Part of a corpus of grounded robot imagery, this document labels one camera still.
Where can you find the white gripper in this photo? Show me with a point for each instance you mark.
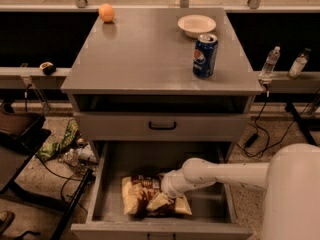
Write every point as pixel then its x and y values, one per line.
pixel 170 190

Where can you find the brown chip bag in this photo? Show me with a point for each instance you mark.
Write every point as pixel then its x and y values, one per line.
pixel 138 190

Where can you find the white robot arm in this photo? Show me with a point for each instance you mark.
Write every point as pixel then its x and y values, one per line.
pixel 290 182

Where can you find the open grey drawer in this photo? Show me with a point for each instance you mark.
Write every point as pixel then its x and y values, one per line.
pixel 213 216

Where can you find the grey drawer cabinet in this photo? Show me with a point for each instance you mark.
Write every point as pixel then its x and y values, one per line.
pixel 142 63

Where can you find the green snack bag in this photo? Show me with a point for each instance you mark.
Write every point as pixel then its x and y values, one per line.
pixel 49 150

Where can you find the crumpled clear plastic bottle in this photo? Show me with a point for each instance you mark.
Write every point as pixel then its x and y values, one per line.
pixel 71 158

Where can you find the blue Pepsi can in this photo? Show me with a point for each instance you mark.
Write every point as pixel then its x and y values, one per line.
pixel 205 53

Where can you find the clear water bottle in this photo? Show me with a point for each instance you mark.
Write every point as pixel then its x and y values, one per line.
pixel 270 62

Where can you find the dark chair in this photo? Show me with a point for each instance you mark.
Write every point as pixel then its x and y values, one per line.
pixel 21 136

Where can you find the orange fruit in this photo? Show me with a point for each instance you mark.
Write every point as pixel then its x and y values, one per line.
pixel 106 13

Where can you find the closed drawer black handle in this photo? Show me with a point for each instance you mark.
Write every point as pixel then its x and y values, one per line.
pixel 161 127

